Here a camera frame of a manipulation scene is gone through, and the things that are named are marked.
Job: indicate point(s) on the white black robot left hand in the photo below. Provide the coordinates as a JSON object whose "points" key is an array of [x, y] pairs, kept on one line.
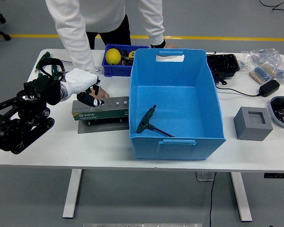
{"points": [[80, 79]]}

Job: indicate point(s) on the person's left hand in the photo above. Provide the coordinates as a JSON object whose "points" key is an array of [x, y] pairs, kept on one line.
{"points": [[171, 46]]}

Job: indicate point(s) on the person's right hand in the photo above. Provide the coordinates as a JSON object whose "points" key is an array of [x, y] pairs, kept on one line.
{"points": [[104, 94]]}

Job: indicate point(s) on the green silver hex key holder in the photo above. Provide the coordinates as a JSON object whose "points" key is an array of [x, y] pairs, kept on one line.
{"points": [[101, 115]]}

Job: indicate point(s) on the large light blue plastic box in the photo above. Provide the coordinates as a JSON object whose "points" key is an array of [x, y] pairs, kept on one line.
{"points": [[177, 146]]}

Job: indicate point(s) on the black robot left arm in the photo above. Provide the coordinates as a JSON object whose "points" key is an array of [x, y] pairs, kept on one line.
{"points": [[19, 123]]}

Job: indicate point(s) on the black wristband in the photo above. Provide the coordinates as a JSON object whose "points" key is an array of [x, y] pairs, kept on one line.
{"points": [[158, 44]]}

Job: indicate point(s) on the small dark blue plastic bin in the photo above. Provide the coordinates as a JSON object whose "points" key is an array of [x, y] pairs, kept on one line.
{"points": [[118, 71]]}

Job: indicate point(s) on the yellow lemon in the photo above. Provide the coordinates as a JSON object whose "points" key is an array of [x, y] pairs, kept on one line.
{"points": [[113, 56]]}

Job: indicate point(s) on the yellow black tape measure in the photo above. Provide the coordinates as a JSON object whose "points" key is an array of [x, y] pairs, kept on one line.
{"points": [[132, 54]]}

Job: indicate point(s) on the dark brown electronic components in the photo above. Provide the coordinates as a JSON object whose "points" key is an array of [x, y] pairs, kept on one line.
{"points": [[125, 58]]}

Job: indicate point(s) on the white table leg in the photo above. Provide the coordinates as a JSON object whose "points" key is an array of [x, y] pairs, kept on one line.
{"points": [[241, 196], [72, 194]]}

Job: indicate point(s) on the black table control panel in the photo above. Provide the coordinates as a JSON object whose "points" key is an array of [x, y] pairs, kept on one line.
{"points": [[279, 175]]}

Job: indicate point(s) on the black plastic tray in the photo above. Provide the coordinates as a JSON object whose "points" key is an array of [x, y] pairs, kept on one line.
{"points": [[224, 63]]}

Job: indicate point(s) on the person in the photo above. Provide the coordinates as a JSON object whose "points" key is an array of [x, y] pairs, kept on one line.
{"points": [[104, 14]]}

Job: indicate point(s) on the grey metal floor plate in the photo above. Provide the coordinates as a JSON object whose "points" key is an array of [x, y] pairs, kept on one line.
{"points": [[203, 176]]}

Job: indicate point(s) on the blue resistor tape strip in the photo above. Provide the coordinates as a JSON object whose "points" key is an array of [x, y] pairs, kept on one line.
{"points": [[258, 74]]}

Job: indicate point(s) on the clear plastic parts bags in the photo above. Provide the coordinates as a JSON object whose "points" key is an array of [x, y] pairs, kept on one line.
{"points": [[262, 56]]}

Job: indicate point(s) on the grey hollow cube block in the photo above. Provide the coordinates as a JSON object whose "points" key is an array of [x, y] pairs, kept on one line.
{"points": [[251, 130]]}

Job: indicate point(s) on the black power adapter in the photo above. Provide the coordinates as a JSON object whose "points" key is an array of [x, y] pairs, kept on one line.
{"points": [[269, 88]]}

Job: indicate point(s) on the grey oval tray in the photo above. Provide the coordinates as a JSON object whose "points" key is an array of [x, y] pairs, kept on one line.
{"points": [[275, 119]]}

